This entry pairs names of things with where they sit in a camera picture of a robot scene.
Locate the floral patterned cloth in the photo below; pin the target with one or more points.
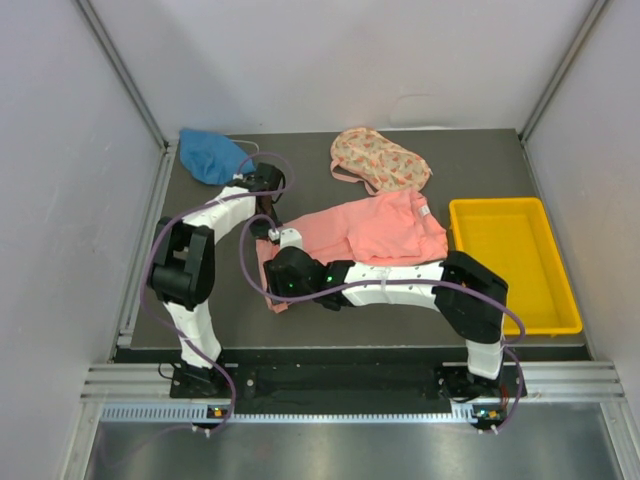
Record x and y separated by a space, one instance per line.
363 155

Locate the slotted cable duct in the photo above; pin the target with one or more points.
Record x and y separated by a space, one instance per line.
208 415

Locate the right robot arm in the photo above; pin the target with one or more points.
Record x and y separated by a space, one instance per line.
469 296

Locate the blue cloth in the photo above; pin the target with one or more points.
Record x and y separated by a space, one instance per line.
212 158

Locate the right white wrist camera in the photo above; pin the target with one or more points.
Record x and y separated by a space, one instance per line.
286 237

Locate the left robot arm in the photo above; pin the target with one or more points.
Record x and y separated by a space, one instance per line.
181 272

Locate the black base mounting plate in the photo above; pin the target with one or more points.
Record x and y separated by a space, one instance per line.
363 388

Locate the yellow plastic tray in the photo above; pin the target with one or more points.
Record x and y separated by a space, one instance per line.
513 238

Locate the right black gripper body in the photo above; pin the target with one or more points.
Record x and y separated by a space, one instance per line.
279 283

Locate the pink t shirt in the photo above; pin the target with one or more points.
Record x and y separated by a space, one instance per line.
391 229

